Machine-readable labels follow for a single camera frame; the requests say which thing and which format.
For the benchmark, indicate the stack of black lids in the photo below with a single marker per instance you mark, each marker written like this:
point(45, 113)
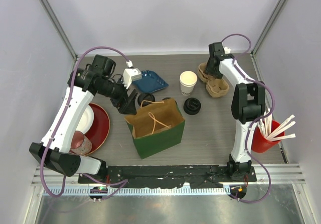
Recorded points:
point(192, 106)

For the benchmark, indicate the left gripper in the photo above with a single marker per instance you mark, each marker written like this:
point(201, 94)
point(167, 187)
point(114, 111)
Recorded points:
point(129, 107)

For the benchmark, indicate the white bowl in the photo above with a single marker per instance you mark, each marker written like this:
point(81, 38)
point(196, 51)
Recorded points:
point(86, 120)

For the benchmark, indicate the paper wrapped straw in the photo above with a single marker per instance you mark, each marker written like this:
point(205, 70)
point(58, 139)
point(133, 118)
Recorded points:
point(282, 127)
point(265, 126)
point(283, 137)

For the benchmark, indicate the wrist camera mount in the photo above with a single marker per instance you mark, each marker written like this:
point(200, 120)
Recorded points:
point(227, 50)
point(130, 74)

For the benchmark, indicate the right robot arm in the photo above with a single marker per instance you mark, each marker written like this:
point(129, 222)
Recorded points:
point(247, 105)

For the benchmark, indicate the stack of white paper cups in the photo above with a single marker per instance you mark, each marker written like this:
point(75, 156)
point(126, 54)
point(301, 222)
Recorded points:
point(188, 80)

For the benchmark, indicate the pink patterned cup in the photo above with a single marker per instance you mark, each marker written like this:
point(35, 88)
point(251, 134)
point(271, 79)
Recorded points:
point(80, 144)

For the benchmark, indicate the red plate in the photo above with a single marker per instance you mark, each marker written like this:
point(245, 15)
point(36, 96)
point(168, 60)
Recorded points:
point(100, 128)

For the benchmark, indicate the stack of cardboard cup carriers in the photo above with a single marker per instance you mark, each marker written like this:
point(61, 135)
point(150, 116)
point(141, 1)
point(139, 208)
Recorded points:
point(215, 87)

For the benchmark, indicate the blue ceramic dish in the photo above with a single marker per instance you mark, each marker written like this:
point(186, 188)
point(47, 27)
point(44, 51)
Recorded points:
point(150, 82)

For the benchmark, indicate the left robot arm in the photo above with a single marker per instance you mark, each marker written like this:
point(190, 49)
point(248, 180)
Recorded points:
point(53, 151)

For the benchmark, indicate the red cup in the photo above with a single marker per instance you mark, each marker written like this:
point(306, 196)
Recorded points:
point(259, 143)

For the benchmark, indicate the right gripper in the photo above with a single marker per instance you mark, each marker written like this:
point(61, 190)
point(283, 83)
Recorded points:
point(217, 75)

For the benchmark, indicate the green paper bag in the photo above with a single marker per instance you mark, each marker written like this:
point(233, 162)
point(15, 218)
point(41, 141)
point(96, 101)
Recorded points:
point(156, 127)

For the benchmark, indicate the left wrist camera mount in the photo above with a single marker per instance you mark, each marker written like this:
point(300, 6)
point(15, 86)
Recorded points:
point(130, 74)

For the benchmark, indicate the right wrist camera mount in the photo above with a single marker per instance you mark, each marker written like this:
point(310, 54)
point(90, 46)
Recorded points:
point(227, 50)

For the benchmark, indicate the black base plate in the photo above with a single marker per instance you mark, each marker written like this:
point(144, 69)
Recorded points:
point(169, 176)

